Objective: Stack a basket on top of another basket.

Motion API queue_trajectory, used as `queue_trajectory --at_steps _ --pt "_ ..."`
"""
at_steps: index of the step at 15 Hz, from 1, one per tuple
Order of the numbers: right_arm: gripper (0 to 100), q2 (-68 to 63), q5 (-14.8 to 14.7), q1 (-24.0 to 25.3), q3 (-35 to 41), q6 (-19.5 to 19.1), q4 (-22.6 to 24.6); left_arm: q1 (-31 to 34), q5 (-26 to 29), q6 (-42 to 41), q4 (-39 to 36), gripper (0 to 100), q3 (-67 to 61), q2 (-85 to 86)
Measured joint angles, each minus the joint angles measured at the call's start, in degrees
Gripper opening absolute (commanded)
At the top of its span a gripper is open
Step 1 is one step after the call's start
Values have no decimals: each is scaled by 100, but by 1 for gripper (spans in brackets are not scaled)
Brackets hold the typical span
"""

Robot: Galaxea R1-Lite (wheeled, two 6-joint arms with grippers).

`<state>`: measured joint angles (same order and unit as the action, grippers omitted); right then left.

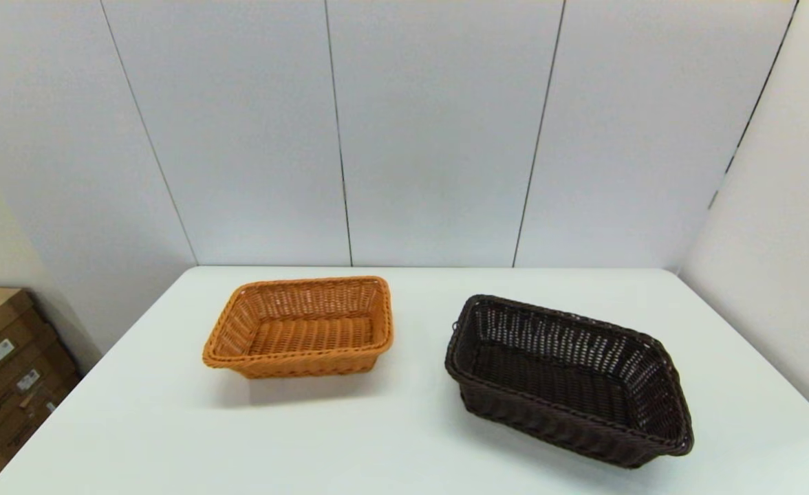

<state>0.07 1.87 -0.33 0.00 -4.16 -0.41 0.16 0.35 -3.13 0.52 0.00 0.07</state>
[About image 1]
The orange wicker basket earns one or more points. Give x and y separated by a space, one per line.
308 368

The dark brown wicker basket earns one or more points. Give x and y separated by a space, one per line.
556 423

